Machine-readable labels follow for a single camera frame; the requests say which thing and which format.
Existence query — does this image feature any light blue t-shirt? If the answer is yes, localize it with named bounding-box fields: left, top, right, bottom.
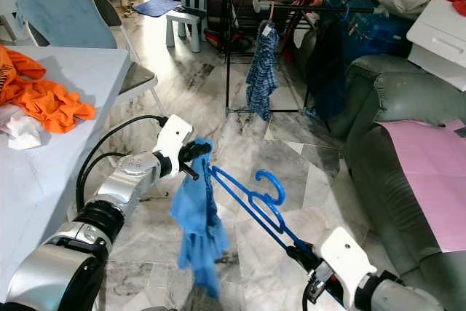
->
left=169, top=136, right=230, bottom=299

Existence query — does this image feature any blue plaid shirt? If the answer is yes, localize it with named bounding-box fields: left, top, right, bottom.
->
left=245, top=20, right=281, bottom=122

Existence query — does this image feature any orange printed t-shirt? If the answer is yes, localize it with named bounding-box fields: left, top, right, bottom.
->
left=0, top=45, right=97, bottom=135

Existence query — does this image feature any light grey folding table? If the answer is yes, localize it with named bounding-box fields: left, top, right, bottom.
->
left=0, top=45, right=132, bottom=311

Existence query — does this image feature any white kids chair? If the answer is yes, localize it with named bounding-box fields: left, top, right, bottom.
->
left=165, top=0, right=213, bottom=53

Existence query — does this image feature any blue floor mat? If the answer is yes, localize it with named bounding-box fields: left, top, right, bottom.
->
left=133, top=0, right=183, bottom=19

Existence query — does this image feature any dark navy garment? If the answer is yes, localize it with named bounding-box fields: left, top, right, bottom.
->
left=306, top=18, right=354, bottom=122

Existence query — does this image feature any pink mat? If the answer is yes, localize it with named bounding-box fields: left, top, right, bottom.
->
left=379, top=118, right=466, bottom=253

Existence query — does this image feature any white garment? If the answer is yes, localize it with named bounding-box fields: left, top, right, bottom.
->
left=0, top=103, right=55, bottom=150

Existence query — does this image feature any green leather sofa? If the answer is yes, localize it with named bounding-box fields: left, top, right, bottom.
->
left=291, top=23, right=466, bottom=275

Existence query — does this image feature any white drawer cabinet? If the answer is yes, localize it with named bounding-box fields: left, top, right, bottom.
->
left=406, top=0, right=466, bottom=93

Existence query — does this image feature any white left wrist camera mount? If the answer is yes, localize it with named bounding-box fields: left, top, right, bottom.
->
left=151, top=114, right=194, bottom=179

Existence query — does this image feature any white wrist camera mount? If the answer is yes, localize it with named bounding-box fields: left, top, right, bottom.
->
left=151, top=114, right=194, bottom=179
left=312, top=226, right=379, bottom=304

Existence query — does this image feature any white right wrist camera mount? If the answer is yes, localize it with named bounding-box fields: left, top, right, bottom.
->
left=312, top=226, right=379, bottom=304

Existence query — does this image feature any long black arm cable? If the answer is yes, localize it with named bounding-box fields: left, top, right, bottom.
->
left=75, top=113, right=170, bottom=213

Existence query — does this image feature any short black arm cable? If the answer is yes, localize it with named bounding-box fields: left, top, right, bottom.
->
left=80, top=152, right=128, bottom=201

